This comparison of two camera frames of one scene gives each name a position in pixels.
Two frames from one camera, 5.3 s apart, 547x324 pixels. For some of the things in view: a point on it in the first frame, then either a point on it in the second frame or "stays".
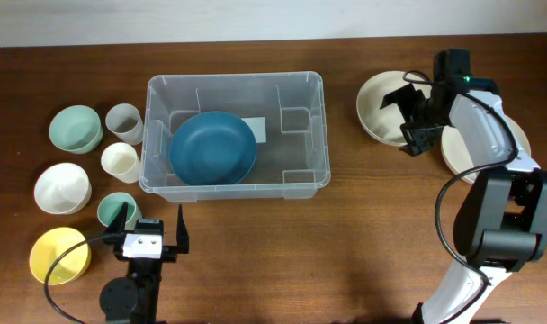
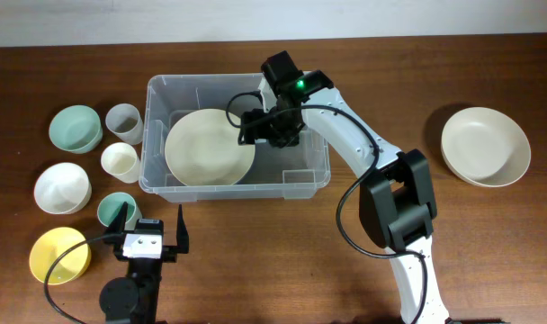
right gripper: x=417 y=139 → x=253 y=128
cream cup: x=121 y=160 stays
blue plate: x=211 y=148 → x=255 y=174
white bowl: x=62 y=188 stays
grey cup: x=125 y=122 stays
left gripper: x=169 y=252 stays
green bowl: x=76 y=129 stays
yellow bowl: x=49 y=245 stays
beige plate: x=384 y=124 → x=201 y=148
